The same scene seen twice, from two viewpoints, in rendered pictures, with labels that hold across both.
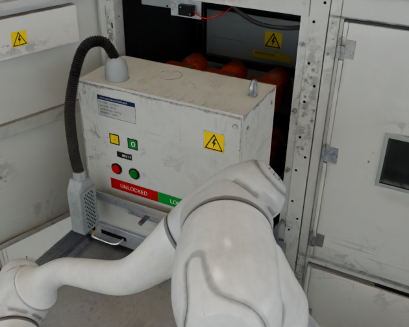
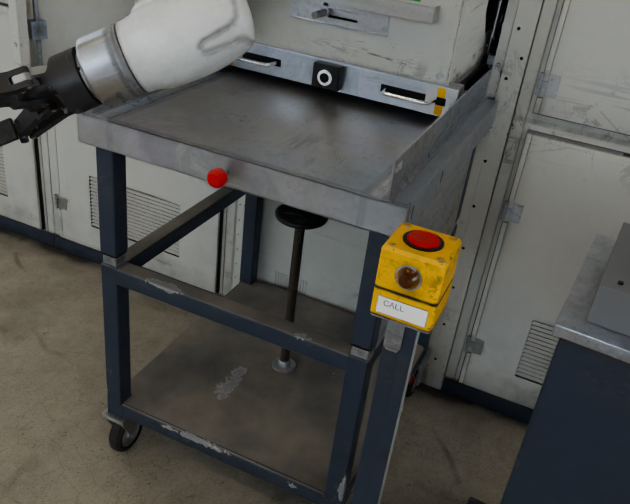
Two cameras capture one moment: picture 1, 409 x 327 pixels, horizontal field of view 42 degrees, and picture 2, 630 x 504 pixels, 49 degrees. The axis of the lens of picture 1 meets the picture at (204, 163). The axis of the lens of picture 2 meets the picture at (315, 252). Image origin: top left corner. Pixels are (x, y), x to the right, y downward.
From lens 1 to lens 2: 73 cm
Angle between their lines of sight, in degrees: 5
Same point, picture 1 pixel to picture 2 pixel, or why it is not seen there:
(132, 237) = (292, 56)
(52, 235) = not seen: hidden behind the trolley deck
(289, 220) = (509, 63)
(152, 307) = (329, 127)
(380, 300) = not seen: outside the picture
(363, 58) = not seen: outside the picture
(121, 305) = (284, 121)
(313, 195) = (553, 15)
